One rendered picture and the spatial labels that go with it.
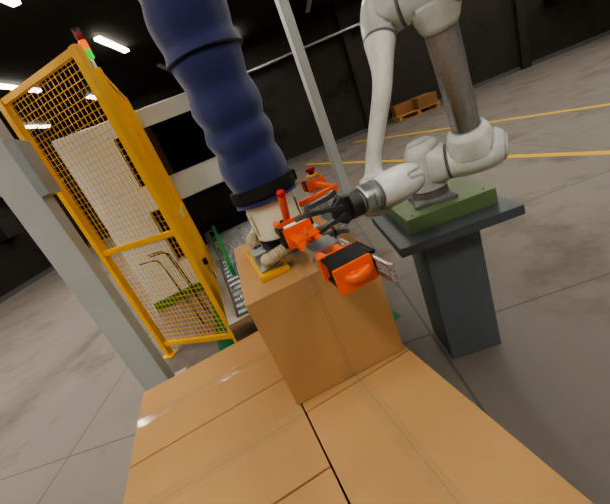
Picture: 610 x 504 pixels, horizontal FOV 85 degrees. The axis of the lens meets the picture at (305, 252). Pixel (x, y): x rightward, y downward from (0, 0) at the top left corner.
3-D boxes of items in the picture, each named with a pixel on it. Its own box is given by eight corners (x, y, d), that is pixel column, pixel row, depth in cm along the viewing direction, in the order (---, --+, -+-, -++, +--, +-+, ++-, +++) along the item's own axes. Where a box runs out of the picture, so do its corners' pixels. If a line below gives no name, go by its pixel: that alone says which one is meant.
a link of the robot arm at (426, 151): (414, 185, 160) (402, 140, 153) (455, 175, 150) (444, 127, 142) (407, 197, 148) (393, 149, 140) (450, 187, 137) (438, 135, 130)
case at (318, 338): (268, 320, 163) (233, 249, 149) (341, 284, 168) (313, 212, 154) (297, 405, 108) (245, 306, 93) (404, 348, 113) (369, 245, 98)
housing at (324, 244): (308, 263, 77) (301, 246, 75) (334, 250, 78) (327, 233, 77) (319, 272, 71) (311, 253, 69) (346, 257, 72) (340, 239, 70)
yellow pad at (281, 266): (246, 256, 134) (241, 245, 132) (269, 245, 136) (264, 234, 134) (262, 284, 103) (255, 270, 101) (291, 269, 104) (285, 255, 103)
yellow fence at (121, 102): (218, 281, 396) (119, 100, 321) (225, 277, 398) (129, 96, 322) (230, 325, 289) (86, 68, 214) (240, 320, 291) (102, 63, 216)
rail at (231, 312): (211, 248, 380) (204, 233, 373) (216, 246, 381) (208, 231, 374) (244, 355, 169) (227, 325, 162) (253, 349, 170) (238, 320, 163)
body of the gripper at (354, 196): (362, 188, 92) (332, 202, 90) (370, 216, 95) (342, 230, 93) (349, 187, 98) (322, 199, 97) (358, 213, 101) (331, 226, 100)
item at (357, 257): (324, 281, 65) (315, 259, 63) (357, 264, 66) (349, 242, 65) (342, 297, 57) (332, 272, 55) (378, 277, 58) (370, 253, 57)
